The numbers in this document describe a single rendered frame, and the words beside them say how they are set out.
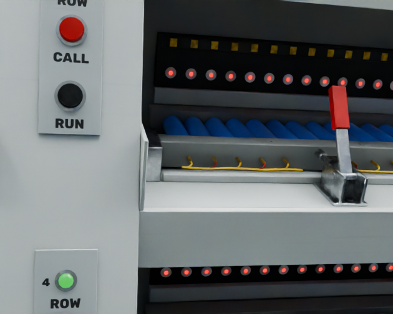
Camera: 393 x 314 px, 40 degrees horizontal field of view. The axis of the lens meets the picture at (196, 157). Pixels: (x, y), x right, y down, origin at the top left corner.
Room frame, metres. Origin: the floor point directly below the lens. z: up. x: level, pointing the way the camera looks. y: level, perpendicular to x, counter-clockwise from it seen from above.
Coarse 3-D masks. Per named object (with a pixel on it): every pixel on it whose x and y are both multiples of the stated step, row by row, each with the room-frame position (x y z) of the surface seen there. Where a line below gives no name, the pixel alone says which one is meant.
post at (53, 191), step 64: (0, 0) 0.35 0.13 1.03; (128, 0) 0.37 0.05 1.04; (0, 64) 0.35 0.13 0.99; (128, 64) 0.37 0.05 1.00; (0, 128) 0.35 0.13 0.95; (128, 128) 0.37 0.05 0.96; (0, 192) 0.35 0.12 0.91; (64, 192) 0.36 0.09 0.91; (128, 192) 0.37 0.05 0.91; (0, 256) 0.35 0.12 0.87; (128, 256) 0.37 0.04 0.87
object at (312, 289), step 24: (312, 264) 0.57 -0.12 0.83; (336, 264) 0.58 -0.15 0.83; (360, 264) 0.58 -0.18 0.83; (384, 264) 0.59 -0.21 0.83; (168, 288) 0.54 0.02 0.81; (192, 288) 0.55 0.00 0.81; (216, 288) 0.55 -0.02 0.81; (240, 288) 0.56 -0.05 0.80; (264, 288) 0.56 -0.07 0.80; (288, 288) 0.57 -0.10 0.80; (312, 288) 0.57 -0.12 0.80; (336, 288) 0.58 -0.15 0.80; (360, 288) 0.59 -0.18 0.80; (384, 288) 0.59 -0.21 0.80; (144, 312) 0.54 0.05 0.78; (168, 312) 0.53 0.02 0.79; (192, 312) 0.53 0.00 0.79; (216, 312) 0.54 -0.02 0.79; (240, 312) 0.54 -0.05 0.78; (264, 312) 0.55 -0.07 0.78; (288, 312) 0.55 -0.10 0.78; (312, 312) 0.56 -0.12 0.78; (336, 312) 0.56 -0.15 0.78; (360, 312) 0.57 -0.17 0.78; (384, 312) 0.58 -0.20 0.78
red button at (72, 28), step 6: (66, 18) 0.35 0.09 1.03; (72, 18) 0.35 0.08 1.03; (60, 24) 0.35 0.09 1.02; (66, 24) 0.35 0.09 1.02; (72, 24) 0.35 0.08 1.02; (78, 24) 0.35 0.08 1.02; (60, 30) 0.35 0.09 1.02; (66, 30) 0.35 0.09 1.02; (72, 30) 0.35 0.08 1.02; (78, 30) 0.35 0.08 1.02; (66, 36) 0.35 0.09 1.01; (72, 36) 0.35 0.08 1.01; (78, 36) 0.35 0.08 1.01
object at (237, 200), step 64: (192, 64) 0.54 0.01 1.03; (256, 64) 0.55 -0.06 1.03; (320, 64) 0.57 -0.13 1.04; (384, 64) 0.58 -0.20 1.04; (192, 128) 0.50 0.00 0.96; (256, 128) 0.52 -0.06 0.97; (320, 128) 0.53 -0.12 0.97; (384, 128) 0.56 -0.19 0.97; (192, 192) 0.41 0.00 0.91; (256, 192) 0.42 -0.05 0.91; (320, 192) 0.43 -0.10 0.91; (384, 192) 0.44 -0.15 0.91; (192, 256) 0.39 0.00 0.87; (256, 256) 0.40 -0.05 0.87; (320, 256) 0.41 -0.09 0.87; (384, 256) 0.42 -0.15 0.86
